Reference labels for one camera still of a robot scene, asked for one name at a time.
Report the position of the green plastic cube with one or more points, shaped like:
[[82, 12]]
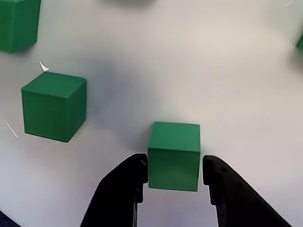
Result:
[[16, 26], [174, 165], [52, 111], [301, 44]]

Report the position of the white round plate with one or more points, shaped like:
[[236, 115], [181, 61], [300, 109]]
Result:
[[165, 71]]

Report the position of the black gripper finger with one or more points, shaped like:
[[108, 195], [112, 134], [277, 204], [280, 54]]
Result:
[[118, 194], [236, 201]]

